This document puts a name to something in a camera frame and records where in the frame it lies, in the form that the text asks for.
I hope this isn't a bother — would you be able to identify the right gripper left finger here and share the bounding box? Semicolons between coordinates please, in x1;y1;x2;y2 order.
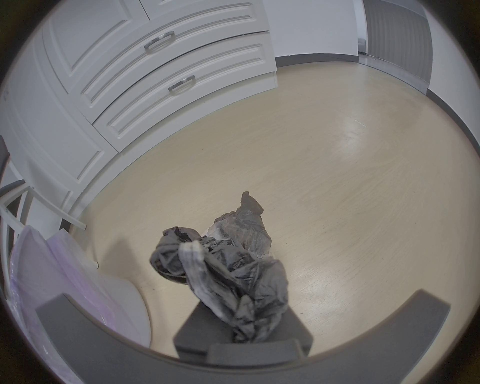
172;302;241;363

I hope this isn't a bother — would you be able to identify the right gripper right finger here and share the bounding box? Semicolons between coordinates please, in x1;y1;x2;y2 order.
269;308;314;358

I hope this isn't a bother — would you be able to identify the black plastic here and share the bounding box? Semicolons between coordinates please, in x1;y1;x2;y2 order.
150;190;289;344

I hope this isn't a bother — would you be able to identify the purple plastic bag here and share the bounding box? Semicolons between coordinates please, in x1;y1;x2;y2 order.
7;224;152;347

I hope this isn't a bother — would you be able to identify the white trash bin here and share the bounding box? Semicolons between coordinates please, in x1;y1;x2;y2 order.
86;268;152;347

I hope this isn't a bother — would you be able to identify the white chair dark grey seat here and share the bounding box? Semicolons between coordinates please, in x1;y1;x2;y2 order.
0;135;87;301

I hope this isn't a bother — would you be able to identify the white wardrobe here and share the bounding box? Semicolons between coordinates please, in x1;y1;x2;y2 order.
0;0;278;229

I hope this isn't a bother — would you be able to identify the grey curtain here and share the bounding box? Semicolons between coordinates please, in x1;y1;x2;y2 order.
364;0;434;85

